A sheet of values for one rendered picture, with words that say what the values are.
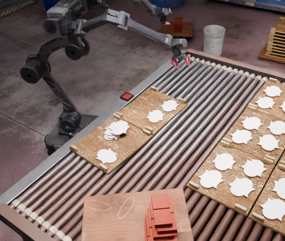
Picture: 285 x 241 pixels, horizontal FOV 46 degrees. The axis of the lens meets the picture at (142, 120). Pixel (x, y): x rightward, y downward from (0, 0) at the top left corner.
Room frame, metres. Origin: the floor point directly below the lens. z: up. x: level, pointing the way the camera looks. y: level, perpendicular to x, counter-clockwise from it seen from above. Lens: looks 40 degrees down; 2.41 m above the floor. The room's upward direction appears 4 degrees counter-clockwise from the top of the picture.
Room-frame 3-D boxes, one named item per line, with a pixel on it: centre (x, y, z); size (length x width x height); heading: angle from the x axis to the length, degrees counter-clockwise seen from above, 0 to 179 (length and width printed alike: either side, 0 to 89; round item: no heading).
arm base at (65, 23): (2.24, 0.47, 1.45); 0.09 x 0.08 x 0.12; 163
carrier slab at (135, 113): (1.91, -0.07, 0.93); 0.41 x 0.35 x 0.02; 138
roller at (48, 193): (1.85, 0.07, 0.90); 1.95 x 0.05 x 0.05; 142
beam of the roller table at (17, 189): (1.96, 0.21, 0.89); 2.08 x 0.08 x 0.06; 142
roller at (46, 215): (1.79, -0.01, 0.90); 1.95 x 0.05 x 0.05; 142
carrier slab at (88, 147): (1.60, 0.21, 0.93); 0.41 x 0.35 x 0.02; 137
